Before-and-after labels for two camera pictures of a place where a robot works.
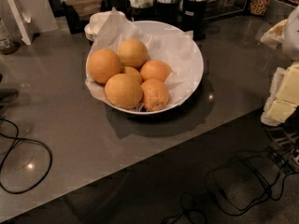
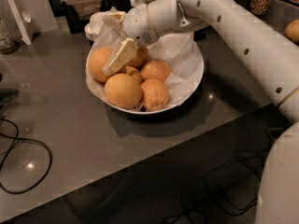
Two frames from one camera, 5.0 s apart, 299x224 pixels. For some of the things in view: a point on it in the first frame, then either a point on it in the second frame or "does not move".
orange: (155, 93) does not move
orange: (133, 52) does not move
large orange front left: (123, 91) does not move
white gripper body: (291, 36) to (136, 24)
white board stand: (21, 18) does not move
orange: (155, 69) does not move
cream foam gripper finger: (275, 35) to (114, 19)
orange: (104, 63) does not move
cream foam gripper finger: (283, 97) to (125, 52)
